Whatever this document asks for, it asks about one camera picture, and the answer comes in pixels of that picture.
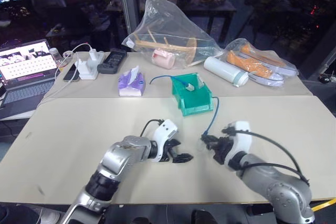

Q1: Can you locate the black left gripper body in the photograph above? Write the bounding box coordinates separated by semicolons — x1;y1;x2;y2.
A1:
160;138;182;163

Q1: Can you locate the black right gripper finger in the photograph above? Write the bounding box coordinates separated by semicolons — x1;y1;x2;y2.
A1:
201;134;220;144
204;142;223;154

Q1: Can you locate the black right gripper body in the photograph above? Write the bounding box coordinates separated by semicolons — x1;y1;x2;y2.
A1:
212;135;235;166

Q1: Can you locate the blue network cable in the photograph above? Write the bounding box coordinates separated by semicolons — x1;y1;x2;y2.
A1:
149;75;220;141

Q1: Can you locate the green plastic bin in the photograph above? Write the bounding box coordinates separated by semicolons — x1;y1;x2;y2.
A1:
171;73;214;118

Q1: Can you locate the white thermos bottle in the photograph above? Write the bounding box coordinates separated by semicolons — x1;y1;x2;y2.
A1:
203;56;249;88

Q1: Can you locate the purple tissue pack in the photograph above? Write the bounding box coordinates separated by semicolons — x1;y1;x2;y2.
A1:
118;65;146;97

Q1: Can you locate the orange canvas shoe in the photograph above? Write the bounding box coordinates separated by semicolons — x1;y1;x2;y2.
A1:
226;50;285;87
240;44;299;77

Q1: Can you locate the pink mug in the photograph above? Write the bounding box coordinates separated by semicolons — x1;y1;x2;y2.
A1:
151;48;175;70

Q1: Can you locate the clear shoe bag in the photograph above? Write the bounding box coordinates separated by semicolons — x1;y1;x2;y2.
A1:
222;38;300;87

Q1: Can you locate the wooden rack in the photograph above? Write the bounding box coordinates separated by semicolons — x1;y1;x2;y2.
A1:
133;29;198;68

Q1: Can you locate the black handheld remote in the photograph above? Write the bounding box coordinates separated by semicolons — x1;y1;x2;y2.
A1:
97;48;128;75

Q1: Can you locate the white power strip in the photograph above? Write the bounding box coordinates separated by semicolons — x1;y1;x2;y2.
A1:
74;50;104;80

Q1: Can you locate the black smartphone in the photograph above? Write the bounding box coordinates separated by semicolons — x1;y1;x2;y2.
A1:
62;62;81;82

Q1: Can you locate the large clear plastic bag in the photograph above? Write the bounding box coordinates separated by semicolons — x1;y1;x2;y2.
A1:
121;0;224;69

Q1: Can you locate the dark background table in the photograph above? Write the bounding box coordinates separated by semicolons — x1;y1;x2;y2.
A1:
178;0;237;44

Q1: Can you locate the clear plastic water bottle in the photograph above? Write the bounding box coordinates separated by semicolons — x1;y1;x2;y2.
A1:
49;47;65;72

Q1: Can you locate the open laptop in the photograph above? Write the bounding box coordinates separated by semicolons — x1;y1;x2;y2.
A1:
0;39;59;120

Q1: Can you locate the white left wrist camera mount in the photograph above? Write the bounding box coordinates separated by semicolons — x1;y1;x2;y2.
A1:
150;119;179;163

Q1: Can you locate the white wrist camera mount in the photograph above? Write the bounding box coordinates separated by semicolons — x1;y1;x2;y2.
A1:
150;119;179;163
226;121;253;167

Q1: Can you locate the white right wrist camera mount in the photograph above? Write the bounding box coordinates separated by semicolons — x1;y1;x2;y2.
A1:
226;121;253;167

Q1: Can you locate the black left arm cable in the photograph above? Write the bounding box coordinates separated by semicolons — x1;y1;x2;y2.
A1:
140;119;162;137

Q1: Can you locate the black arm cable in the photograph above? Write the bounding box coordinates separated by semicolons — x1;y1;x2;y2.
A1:
222;126;311;186
140;119;162;137

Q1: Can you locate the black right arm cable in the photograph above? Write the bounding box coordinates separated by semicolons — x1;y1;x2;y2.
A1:
222;126;311;186

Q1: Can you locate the white charger cable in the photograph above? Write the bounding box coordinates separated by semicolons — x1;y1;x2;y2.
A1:
39;42;93;104

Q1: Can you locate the grey window frame post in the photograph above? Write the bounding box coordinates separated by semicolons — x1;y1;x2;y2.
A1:
121;0;140;40

